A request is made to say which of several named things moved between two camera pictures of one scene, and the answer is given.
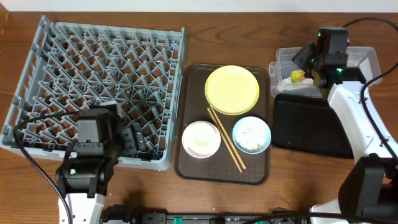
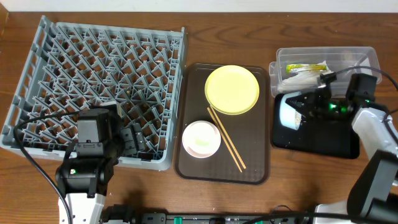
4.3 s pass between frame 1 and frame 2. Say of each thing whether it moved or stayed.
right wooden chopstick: stayed
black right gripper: moved
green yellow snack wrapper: moved
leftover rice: moved
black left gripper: stayed
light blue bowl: moved
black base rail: stayed
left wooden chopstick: stayed
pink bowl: stayed
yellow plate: stayed
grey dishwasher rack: stayed
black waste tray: stayed
